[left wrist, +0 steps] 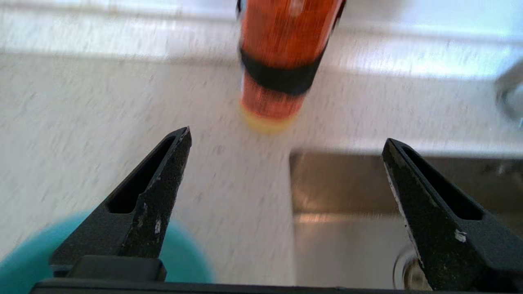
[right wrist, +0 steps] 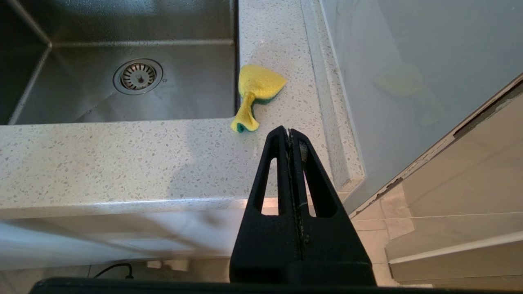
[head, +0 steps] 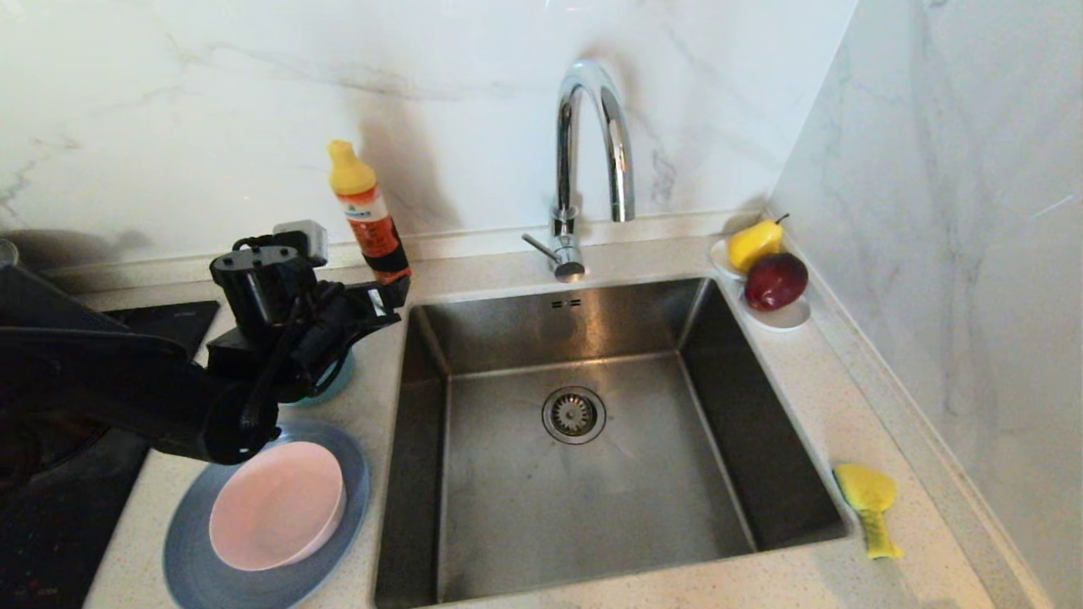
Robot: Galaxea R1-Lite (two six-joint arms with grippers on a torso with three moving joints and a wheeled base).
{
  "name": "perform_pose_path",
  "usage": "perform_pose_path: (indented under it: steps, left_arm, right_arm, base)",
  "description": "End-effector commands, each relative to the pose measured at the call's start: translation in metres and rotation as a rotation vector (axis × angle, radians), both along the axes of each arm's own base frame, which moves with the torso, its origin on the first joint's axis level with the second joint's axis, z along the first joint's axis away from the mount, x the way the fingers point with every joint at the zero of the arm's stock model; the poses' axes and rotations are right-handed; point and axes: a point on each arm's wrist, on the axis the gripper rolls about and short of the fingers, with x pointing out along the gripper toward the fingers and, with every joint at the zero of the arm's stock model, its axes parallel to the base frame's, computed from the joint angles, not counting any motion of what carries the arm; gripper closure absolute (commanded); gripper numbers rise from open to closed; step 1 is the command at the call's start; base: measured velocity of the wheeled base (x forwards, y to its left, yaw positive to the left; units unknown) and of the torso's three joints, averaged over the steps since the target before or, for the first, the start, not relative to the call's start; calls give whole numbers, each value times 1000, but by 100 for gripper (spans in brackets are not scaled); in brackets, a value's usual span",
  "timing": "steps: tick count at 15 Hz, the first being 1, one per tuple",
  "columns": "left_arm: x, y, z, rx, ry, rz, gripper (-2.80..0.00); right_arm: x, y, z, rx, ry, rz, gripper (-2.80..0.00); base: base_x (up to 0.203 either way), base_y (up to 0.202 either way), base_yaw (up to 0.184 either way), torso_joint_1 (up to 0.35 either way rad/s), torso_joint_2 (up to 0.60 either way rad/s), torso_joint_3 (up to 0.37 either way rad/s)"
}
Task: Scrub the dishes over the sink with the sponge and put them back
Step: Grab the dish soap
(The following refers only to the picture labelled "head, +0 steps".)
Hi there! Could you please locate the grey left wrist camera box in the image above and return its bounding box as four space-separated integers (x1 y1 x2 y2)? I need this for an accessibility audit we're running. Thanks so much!
272 220 330 268

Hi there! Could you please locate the small white fruit dish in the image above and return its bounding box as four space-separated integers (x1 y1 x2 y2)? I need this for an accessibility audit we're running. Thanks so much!
709 237 811 332

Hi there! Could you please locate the orange dish soap bottle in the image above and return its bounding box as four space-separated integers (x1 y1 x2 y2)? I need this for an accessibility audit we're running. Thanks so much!
327 140 413 284

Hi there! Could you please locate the yellow green sponge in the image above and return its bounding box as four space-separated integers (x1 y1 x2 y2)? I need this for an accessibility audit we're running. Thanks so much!
833 463 904 561

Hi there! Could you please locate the metal sink drain strainer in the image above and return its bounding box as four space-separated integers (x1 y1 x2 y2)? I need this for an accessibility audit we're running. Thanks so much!
541 386 607 446

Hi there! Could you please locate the black induction cooktop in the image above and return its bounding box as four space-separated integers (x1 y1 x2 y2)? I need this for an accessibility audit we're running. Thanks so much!
0 300 221 609

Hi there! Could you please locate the stainless steel sink basin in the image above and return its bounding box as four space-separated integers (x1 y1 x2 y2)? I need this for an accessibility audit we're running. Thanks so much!
372 277 851 609

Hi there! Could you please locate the chrome gooseneck faucet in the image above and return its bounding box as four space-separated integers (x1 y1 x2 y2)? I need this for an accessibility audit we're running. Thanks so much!
521 59 636 283

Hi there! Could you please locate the pink plastic bowl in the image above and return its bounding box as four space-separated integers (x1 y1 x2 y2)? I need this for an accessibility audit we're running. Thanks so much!
209 441 347 572

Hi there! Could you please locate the blue round plate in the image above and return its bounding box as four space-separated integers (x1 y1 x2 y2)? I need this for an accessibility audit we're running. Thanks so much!
163 420 371 609

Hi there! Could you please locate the dark red apple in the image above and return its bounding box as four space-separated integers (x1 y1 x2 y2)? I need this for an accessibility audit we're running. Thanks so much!
744 252 809 312

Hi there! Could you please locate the yellow pear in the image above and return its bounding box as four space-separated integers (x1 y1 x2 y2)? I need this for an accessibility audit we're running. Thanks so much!
728 213 789 273

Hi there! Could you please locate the teal plastic bowl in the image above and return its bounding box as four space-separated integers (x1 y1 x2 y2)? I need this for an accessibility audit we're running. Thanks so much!
283 349 356 408

